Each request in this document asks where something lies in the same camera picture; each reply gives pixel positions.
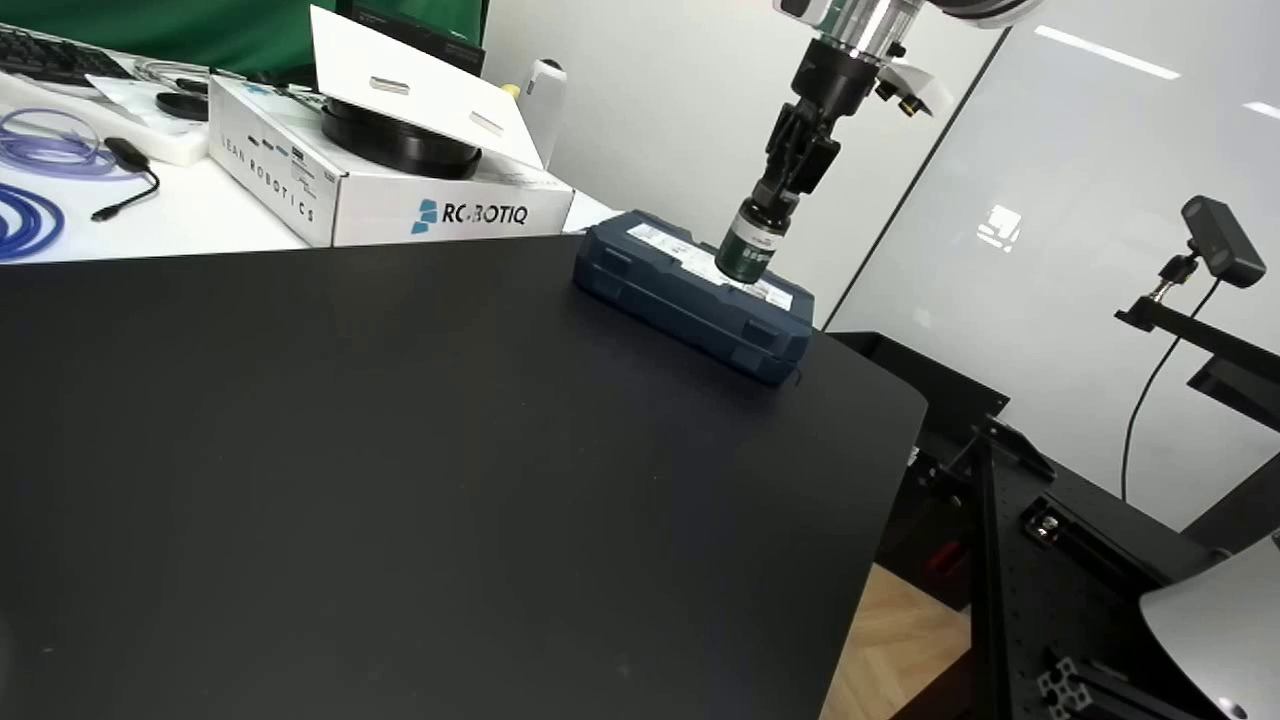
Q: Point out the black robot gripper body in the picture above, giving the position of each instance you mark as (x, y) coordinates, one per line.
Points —
(833, 82)

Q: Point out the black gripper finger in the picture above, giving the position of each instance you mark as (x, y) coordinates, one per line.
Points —
(780, 155)
(811, 166)

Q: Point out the green bottle with brown cap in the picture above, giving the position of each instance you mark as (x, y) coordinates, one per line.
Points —
(751, 245)

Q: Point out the silver white Franka robot arm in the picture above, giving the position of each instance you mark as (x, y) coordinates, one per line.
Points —
(867, 22)

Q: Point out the blue plastic tool case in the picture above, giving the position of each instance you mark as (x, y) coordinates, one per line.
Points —
(655, 294)

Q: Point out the white plastic bottle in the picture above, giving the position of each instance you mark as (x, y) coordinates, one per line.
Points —
(546, 95)

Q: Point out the black round device in box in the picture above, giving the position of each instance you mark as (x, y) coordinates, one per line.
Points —
(402, 140)

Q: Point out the white Robotiq cardboard box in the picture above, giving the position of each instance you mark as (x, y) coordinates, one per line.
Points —
(361, 201)

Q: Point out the green fabric backdrop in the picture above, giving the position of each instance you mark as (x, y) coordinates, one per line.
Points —
(203, 24)

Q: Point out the black computer mouse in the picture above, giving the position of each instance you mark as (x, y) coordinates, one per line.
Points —
(181, 104)

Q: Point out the black computer keyboard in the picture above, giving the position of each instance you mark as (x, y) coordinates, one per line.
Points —
(44, 56)

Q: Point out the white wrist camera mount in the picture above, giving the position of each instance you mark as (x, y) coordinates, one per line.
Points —
(908, 82)

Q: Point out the black camera on mount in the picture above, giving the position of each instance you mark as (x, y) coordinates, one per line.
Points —
(1220, 243)

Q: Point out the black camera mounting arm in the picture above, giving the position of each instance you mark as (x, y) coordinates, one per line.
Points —
(1224, 355)

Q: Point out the black aluminium frame stand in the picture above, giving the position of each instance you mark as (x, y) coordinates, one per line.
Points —
(1054, 585)

